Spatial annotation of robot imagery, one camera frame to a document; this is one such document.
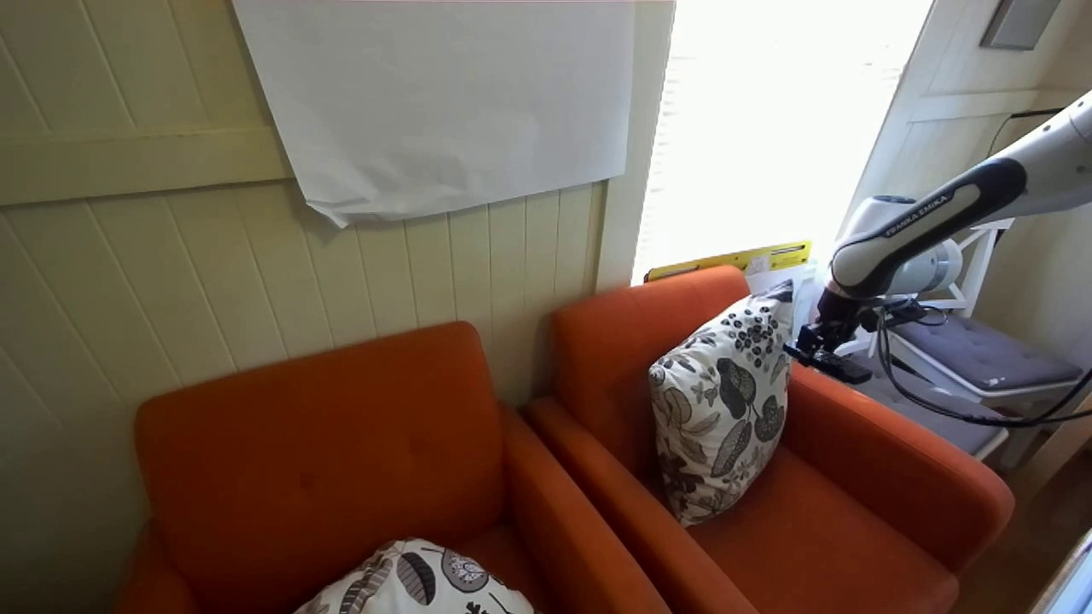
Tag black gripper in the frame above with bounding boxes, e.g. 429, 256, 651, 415
794, 279, 871, 370

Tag black remote control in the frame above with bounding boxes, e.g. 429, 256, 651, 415
781, 341, 875, 389

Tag yellow window sill strip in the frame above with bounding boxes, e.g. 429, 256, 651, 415
643, 240, 820, 286

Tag large floral white pillow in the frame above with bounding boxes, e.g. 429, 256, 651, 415
644, 295, 794, 531

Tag blue grey seat cushion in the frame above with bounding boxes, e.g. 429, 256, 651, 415
885, 312, 1086, 403

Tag orange armchair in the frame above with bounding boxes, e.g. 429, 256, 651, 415
523, 264, 1021, 614
112, 322, 676, 614

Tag white plastic chair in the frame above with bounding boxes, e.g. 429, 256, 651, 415
840, 191, 1092, 464

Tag white window blinds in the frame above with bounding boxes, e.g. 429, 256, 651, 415
631, 0, 940, 279

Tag small floral white pillow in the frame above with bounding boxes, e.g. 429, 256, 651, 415
295, 536, 540, 614

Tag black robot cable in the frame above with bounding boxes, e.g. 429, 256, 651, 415
871, 298, 1092, 435

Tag grey framed wall picture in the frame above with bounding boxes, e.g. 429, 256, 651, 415
976, 0, 1065, 56

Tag white sheet on wall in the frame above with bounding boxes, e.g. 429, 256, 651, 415
230, 0, 638, 233

